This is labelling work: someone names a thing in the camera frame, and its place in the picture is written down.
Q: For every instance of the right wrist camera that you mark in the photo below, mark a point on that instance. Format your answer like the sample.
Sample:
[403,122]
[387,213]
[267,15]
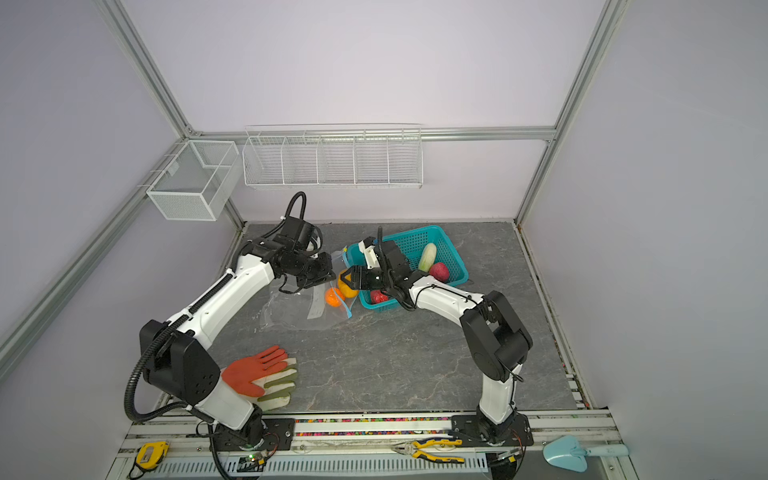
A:
[368,249]

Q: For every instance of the red white work glove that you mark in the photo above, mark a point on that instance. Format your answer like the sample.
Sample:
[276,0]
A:
[266,379]

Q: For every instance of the yellow orange mango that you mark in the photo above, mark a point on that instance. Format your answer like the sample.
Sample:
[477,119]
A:
[346,291]

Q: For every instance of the yellow handled pliers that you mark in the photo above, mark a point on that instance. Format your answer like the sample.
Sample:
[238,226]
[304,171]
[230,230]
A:
[427,450]

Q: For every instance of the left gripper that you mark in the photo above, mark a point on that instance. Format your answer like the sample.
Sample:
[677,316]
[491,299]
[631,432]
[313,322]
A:
[326,273]

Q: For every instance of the white wire shelf basket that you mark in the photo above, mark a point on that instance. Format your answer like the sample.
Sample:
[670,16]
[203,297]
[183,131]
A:
[334,155]

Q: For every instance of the small orange fruit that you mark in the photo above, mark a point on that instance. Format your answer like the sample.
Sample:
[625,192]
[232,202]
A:
[334,297]

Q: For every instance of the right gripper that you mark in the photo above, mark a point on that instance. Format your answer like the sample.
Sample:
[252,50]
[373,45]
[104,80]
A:
[361,275]

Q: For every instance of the white mesh box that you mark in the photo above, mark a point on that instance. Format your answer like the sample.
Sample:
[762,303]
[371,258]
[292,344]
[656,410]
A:
[198,181]

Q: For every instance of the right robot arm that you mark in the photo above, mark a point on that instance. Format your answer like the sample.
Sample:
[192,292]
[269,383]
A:
[497,339]

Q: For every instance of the yellow tape measure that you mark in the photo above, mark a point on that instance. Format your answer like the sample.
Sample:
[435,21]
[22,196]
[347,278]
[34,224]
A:
[151,455]

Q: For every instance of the light blue scoop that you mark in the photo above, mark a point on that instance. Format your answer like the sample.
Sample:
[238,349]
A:
[568,453]

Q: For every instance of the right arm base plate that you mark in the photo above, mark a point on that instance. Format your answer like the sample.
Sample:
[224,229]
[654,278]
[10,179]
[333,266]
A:
[477,431]

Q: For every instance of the clear zip top bag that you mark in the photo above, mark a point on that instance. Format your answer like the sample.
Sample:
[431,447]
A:
[306,310]

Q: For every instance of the white radish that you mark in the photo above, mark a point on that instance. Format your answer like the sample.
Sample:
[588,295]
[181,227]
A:
[428,257]

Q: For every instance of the white slotted cable duct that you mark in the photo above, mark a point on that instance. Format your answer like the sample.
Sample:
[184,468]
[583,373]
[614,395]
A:
[323,466]

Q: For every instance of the pink red round fruit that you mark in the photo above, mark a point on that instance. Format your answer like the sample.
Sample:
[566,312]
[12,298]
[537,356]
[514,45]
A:
[440,272]

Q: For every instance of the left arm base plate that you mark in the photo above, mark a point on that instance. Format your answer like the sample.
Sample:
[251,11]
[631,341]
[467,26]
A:
[265,433]

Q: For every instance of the small red pepper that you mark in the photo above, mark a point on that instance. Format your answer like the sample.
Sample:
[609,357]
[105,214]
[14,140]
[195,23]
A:
[378,297]

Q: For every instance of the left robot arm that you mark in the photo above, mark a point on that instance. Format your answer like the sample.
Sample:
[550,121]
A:
[175,354]

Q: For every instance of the teal plastic basket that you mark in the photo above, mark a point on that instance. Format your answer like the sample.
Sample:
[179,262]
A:
[412,243]

